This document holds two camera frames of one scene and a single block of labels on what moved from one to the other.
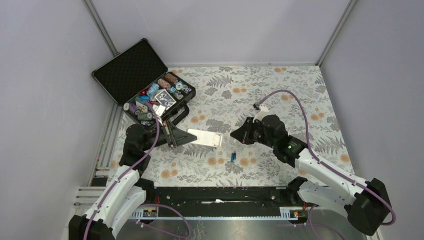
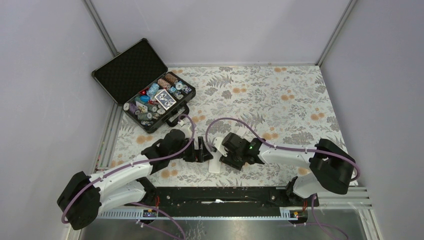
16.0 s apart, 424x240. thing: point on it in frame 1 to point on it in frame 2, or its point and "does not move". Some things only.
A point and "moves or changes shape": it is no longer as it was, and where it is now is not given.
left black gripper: [177, 137] to [201, 155]
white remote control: [206, 137] moves or changes shape
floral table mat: [206, 152] does not move
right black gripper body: [256, 133] to [234, 160]
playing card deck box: [165, 99] does not move
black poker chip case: [138, 80] does not move
